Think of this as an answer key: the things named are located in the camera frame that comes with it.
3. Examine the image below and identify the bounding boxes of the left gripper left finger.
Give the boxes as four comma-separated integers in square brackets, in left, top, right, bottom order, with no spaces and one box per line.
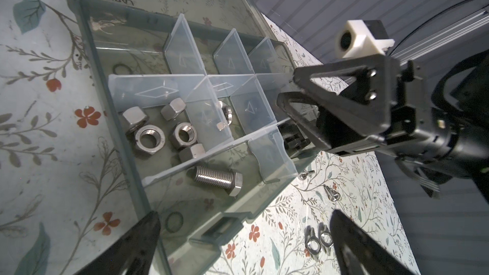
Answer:
[77,211,161,275]

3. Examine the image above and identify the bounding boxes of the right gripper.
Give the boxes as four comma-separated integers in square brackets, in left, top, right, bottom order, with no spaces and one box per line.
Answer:
[277,54,474,178]

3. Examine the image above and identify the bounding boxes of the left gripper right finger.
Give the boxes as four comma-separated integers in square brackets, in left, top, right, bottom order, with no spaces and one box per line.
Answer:
[330,210,412,274]

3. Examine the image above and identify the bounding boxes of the silver wing nut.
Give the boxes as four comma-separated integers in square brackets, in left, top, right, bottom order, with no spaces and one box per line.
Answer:
[305,226,322,257]
[298,170,315,180]
[323,185,341,202]

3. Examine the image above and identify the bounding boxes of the black hex bolt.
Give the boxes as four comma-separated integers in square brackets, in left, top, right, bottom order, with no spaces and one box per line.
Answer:
[279,122,311,157]

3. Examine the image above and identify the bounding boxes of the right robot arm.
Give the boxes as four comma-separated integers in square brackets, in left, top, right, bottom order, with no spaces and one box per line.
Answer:
[277,51,488,198]

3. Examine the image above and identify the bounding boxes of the floral table mat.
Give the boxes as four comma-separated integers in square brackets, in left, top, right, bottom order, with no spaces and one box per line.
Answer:
[1,0,419,274]

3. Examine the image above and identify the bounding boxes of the silver hex nut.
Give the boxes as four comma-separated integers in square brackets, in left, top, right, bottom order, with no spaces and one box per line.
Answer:
[169,122,197,151]
[134,125,166,155]

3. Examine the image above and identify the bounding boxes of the silver dome nut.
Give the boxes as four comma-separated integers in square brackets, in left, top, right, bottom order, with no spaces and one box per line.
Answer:
[178,143,206,162]
[160,98,186,121]
[122,106,150,134]

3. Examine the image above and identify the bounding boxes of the silver hex bolt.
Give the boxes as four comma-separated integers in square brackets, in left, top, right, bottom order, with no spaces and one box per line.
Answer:
[194,166,243,197]

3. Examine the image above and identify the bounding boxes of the grey compartment organizer box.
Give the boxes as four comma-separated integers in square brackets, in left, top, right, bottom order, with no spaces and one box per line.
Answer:
[67,0,317,274]

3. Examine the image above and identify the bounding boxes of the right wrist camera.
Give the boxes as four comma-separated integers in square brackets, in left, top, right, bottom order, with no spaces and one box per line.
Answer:
[334,20,395,59]

